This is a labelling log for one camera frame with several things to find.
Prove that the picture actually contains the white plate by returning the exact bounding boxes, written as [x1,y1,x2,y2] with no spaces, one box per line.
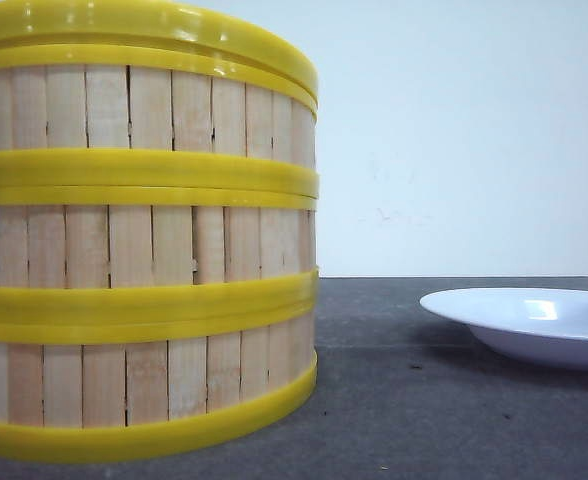
[420,287,588,371]

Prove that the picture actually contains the bamboo steamer basket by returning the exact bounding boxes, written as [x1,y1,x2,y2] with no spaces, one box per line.
[0,312,317,463]
[0,205,318,344]
[0,44,319,210]

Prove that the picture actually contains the woven bamboo steamer lid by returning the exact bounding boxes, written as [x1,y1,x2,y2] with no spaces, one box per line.
[0,1,318,109]

